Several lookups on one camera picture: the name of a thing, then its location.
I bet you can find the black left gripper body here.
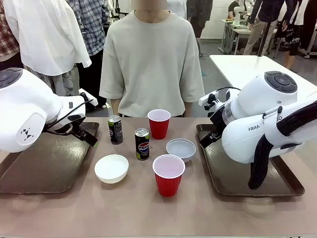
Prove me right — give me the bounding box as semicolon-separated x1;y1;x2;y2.
63;121;88;139

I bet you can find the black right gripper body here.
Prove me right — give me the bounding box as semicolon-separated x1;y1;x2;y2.
210;108;226;136

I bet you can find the red plastic cup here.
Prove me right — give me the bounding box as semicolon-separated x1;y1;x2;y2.
147;109;171;140
152;154;186;197

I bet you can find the person's left forearm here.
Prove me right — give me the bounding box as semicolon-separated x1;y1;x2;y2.
182;101;193;118

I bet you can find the person's right forearm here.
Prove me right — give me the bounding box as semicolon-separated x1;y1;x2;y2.
110;98;122;117

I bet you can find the black can green rim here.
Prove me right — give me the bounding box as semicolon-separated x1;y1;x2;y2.
107;115;124;145

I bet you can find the brown plastic serving tray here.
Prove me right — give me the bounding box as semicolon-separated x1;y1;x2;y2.
0;121;100;194
196;123;305;197

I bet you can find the black Pepsi can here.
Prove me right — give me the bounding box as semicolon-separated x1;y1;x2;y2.
134;128;151;161

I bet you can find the white rounded table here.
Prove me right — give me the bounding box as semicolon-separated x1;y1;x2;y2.
209;55;317;100

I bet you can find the person in beige t-shirt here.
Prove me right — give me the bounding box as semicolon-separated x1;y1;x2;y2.
99;2;205;119

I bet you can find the grey metal desk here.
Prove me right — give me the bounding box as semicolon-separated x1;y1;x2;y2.
217;19;251;55

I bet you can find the black upright pole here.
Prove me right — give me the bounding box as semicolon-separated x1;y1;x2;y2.
257;19;272;58

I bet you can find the person in white shirt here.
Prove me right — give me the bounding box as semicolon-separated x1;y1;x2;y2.
3;0;93;97

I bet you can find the person in blue plaid shirt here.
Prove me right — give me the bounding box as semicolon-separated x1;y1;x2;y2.
66;0;110;108

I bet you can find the person in khaki trousers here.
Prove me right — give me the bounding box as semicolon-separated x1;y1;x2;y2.
243;0;288;56

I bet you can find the person in dark clothes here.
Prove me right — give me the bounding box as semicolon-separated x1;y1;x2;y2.
187;0;213;38

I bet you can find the small white background robot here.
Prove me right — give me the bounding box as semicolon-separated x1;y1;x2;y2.
232;0;249;21

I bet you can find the person in red plaid shirt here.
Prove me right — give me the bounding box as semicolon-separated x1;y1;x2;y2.
0;0;21;70

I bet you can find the person in black printed shorts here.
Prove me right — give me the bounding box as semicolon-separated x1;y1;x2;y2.
282;0;317;70

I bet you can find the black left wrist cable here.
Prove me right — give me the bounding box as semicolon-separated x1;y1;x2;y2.
55;98;95;123

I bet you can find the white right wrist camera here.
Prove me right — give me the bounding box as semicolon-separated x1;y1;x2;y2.
199;91;219;107

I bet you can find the thin black camera cable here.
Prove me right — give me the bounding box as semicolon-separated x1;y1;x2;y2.
214;86;242;100

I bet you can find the black sleeved right arm cable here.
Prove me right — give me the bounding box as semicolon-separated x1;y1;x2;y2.
248;101;317;190

